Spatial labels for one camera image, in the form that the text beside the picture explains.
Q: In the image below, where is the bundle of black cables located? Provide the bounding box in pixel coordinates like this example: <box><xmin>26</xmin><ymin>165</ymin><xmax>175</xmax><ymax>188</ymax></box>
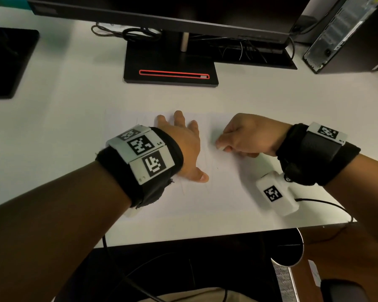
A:
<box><xmin>91</xmin><ymin>23</ymin><xmax>162</xmax><ymax>42</ymax></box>

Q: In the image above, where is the black computer monitor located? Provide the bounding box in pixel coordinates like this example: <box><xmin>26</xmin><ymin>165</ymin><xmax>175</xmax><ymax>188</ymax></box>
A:
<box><xmin>26</xmin><ymin>0</ymin><xmax>315</xmax><ymax>45</ymax></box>

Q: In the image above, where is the thin black camera cable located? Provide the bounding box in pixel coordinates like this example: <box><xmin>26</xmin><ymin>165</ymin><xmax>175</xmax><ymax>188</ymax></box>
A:
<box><xmin>294</xmin><ymin>198</ymin><xmax>356</xmax><ymax>222</ymax></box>

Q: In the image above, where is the black monitor stand red slot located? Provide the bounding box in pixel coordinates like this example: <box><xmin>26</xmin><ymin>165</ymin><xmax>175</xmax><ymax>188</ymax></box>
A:
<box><xmin>123</xmin><ymin>31</ymin><xmax>220</xmax><ymax>89</ymax></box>

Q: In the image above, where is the black rounded object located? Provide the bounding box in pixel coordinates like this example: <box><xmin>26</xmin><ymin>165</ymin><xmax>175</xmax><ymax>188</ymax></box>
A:
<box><xmin>320</xmin><ymin>279</ymin><xmax>371</xmax><ymax>302</ymax></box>

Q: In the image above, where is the black desktop computer tower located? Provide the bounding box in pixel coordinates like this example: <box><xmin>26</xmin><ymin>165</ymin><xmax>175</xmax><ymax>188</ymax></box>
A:
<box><xmin>302</xmin><ymin>0</ymin><xmax>378</xmax><ymax>75</ymax></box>

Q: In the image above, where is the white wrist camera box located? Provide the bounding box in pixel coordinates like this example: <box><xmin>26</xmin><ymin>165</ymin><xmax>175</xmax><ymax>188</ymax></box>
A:
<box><xmin>255</xmin><ymin>171</ymin><xmax>300</xmax><ymax>217</ymax></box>

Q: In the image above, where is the person's left hand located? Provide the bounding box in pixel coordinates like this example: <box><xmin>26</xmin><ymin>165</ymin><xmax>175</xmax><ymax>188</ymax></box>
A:
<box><xmin>156</xmin><ymin>111</ymin><xmax>210</xmax><ymax>183</ymax></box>

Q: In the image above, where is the person's right forearm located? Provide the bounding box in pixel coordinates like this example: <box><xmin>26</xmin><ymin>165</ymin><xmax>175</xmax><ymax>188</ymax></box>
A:
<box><xmin>321</xmin><ymin>153</ymin><xmax>378</xmax><ymax>249</ymax></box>

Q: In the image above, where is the plain black monitor stand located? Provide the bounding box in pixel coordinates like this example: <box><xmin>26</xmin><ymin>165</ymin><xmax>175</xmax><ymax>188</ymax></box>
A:
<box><xmin>0</xmin><ymin>13</ymin><xmax>40</xmax><ymax>100</ymax></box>

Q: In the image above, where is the person's left forearm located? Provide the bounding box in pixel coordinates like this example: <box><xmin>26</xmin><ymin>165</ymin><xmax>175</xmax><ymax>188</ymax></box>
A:
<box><xmin>0</xmin><ymin>160</ymin><xmax>133</xmax><ymax>302</ymax></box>

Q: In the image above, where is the person's right hand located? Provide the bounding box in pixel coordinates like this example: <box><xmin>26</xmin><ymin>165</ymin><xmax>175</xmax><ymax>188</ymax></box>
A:
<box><xmin>215</xmin><ymin>113</ymin><xmax>293</xmax><ymax>158</ymax></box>

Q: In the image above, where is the black wristband with single marker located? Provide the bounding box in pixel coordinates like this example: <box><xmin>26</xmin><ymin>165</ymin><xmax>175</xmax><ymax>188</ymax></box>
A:
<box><xmin>275</xmin><ymin>122</ymin><xmax>361</xmax><ymax>187</ymax></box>

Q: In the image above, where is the black cable under desk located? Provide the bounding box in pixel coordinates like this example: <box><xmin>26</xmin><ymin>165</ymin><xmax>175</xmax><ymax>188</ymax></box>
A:
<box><xmin>101</xmin><ymin>235</ymin><xmax>230</xmax><ymax>302</ymax></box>

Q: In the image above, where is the black wristband with marker tiles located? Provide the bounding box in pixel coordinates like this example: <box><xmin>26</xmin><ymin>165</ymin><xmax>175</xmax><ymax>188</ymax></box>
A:
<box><xmin>95</xmin><ymin>124</ymin><xmax>184</xmax><ymax>209</ymax></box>

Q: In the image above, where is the white paper sheet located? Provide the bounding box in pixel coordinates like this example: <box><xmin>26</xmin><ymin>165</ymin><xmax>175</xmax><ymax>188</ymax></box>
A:
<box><xmin>103</xmin><ymin>111</ymin><xmax>355</xmax><ymax>224</ymax></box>

